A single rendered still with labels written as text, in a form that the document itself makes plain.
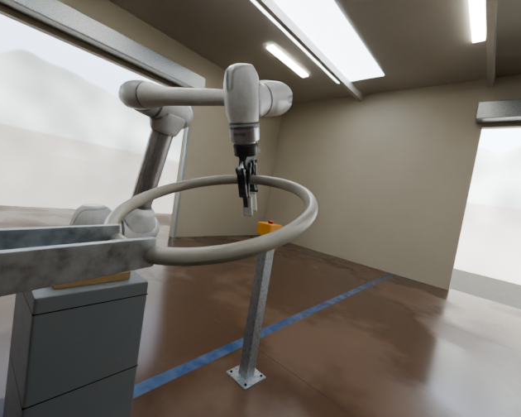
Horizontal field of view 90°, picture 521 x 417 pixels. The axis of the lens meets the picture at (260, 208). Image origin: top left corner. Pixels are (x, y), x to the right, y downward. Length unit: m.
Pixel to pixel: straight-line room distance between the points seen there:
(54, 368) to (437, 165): 6.26
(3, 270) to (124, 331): 1.03
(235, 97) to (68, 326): 1.02
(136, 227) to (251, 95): 0.87
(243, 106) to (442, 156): 5.85
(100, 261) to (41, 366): 0.93
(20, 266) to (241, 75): 0.61
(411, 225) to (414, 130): 2.02
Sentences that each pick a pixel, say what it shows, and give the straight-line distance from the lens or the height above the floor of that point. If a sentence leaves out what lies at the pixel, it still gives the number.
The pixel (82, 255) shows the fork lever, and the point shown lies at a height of 1.15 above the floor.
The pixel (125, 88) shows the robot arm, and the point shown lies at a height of 1.59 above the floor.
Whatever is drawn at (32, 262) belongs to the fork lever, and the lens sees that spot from 0.41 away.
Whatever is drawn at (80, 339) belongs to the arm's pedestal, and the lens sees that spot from 1.33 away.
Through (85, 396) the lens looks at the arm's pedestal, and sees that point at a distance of 1.49.
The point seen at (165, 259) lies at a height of 1.14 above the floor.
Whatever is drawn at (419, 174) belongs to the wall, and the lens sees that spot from 6.42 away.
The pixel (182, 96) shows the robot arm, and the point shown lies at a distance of 1.02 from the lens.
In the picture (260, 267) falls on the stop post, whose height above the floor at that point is 0.78.
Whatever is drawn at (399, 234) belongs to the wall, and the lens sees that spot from 6.41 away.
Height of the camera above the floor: 1.27
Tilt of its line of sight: 3 degrees down
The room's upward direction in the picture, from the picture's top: 9 degrees clockwise
